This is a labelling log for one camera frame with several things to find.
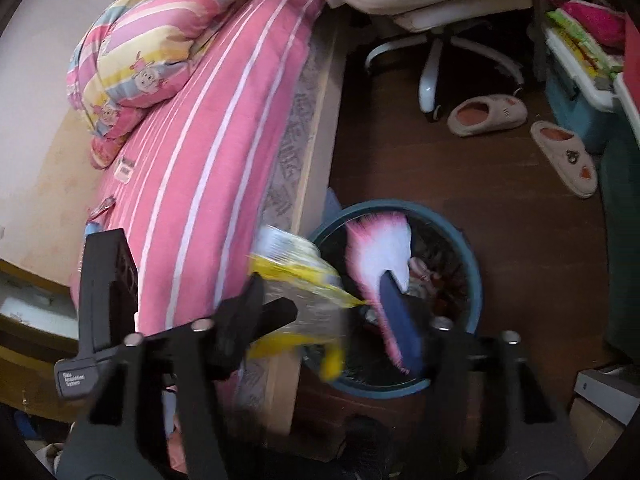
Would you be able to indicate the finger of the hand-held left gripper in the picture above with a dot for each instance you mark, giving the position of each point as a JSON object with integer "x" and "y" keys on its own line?
{"x": 97, "y": 285}

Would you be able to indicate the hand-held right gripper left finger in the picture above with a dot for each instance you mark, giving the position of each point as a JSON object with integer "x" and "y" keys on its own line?
{"x": 240, "y": 320}

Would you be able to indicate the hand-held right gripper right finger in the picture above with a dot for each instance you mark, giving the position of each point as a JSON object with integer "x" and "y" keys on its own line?
{"x": 400, "y": 320}

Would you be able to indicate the white pink-edged wrapper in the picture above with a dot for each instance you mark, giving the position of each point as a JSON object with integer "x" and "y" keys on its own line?
{"x": 380, "y": 250}

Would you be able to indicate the yellow snack packet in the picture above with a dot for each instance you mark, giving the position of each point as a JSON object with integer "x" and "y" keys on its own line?
{"x": 295, "y": 265}

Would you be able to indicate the blue trash bin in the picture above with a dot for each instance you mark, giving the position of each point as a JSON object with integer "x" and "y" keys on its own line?
{"x": 450, "y": 260}

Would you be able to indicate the silver wrapper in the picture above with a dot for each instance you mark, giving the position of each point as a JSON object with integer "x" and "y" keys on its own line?
{"x": 102, "y": 206}

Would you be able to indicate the small white green box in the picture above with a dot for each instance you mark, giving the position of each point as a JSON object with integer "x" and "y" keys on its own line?
{"x": 125, "y": 169}

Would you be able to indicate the bed with pink striped sheet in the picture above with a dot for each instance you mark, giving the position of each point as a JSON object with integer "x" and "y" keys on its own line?
{"x": 200, "y": 135}

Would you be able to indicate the white flat box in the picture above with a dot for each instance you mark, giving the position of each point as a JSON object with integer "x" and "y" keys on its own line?
{"x": 607, "y": 395}

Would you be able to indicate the cardboard box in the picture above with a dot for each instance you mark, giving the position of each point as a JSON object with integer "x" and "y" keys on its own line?
{"x": 592, "y": 430}

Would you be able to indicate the beige slipper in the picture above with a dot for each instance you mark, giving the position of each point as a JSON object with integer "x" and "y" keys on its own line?
{"x": 565, "y": 157}
{"x": 485, "y": 115}

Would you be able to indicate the dark green cloth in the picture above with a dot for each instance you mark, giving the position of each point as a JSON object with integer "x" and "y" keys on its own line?
{"x": 622, "y": 235}

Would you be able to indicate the pink cartoon print quilt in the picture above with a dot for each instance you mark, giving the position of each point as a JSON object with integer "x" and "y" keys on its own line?
{"x": 150, "y": 35}

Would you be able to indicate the blue storage box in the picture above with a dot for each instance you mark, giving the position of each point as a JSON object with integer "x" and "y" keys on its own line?
{"x": 570, "y": 105}

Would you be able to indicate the green yellow packets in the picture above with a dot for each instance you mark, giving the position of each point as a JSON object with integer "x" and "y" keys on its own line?
{"x": 580, "y": 47}

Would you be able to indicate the pink plush item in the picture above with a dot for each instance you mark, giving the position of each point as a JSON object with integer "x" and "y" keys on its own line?
{"x": 595, "y": 22}

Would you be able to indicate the red cloth bag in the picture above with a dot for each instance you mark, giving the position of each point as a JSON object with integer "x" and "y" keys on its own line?
{"x": 632, "y": 45}

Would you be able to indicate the wooden door frame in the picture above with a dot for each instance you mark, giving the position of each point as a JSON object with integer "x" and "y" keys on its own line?
{"x": 35, "y": 360}

